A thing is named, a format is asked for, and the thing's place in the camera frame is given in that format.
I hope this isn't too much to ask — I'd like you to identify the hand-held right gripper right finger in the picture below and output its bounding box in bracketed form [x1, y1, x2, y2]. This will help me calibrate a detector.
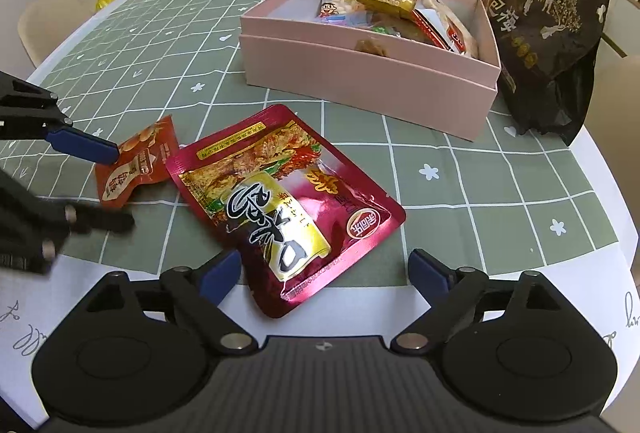
[390, 249, 568, 355]

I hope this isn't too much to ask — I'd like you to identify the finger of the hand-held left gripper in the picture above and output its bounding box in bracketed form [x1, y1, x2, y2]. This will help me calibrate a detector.
[0, 72, 121, 164]
[0, 170, 136, 274]

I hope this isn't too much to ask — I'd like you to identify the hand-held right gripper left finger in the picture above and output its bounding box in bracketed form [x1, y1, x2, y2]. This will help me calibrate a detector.
[82, 249, 256, 355]

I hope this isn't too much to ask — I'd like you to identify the small orange red snack packet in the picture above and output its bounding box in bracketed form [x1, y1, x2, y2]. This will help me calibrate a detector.
[95, 114, 180, 210]

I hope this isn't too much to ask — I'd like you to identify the dark red yellow label packet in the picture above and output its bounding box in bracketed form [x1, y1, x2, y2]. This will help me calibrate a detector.
[165, 104, 407, 320]

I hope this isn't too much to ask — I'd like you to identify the pink cardboard box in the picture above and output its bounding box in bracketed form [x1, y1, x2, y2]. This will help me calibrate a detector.
[239, 0, 502, 142]

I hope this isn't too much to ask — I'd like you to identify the red white snack packet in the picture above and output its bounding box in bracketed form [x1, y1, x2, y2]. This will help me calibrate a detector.
[412, 8, 468, 54]

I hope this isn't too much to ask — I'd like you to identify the red blue cartoon snack packet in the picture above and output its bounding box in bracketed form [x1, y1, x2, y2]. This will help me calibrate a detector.
[316, 0, 361, 20]

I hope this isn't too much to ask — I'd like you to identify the beige chair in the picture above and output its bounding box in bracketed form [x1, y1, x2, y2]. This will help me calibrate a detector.
[592, 53, 640, 138]
[17, 0, 96, 68]

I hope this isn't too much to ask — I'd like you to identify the black tree print snack bag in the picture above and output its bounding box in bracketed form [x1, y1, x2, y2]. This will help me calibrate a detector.
[484, 0, 612, 146]

